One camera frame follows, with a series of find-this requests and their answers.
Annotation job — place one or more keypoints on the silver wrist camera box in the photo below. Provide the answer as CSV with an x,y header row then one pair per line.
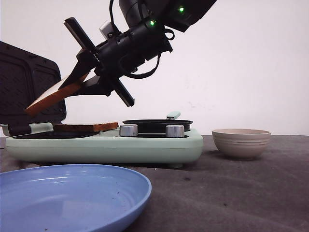
x,y
107,30

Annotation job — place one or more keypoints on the beige ribbed bowl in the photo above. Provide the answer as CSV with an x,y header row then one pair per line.
x,y
246,144

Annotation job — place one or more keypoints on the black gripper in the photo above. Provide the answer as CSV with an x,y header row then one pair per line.
x,y
118,56

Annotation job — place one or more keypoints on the black round frying pan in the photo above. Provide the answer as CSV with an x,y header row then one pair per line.
x,y
159,125

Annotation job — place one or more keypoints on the left silver control knob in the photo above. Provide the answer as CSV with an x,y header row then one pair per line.
x,y
128,130

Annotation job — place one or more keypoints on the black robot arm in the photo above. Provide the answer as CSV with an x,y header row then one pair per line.
x,y
172,14

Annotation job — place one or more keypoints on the blue plastic plate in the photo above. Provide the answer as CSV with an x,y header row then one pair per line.
x,y
72,198

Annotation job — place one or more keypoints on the white bread slice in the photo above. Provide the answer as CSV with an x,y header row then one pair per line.
x,y
53,95
86,127

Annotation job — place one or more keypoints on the grey table cloth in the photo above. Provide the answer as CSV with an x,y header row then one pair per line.
x,y
220,194

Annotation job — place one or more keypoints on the mint green breakfast maker base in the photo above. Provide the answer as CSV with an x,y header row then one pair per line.
x,y
106,147

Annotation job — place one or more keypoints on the breakfast maker hinged lid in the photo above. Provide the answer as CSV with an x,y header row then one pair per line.
x,y
25,76

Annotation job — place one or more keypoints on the right silver control knob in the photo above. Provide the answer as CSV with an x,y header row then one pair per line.
x,y
175,131

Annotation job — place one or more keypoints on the silver control knob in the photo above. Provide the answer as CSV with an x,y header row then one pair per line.
x,y
175,131
128,130

